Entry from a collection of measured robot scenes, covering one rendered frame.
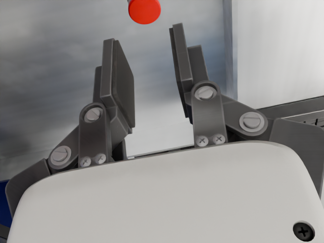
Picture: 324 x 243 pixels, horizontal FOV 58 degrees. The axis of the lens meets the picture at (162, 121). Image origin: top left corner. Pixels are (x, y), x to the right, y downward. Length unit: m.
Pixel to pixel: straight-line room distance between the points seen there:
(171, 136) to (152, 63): 0.11
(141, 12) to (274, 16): 0.13
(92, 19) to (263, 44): 0.16
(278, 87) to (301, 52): 0.05
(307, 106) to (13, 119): 0.34
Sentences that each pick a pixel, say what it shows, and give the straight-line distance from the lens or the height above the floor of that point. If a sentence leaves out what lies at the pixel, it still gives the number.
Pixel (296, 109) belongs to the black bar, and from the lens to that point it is 0.39.
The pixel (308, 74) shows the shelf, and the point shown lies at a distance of 0.36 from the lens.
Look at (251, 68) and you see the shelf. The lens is 0.32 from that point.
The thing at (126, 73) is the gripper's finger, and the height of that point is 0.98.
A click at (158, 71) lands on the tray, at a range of 0.29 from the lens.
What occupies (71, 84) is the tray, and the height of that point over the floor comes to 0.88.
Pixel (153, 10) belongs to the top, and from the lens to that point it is 0.20.
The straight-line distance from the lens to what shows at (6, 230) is 0.37.
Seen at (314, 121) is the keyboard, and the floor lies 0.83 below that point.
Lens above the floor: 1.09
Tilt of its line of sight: 35 degrees down
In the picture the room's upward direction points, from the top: 173 degrees clockwise
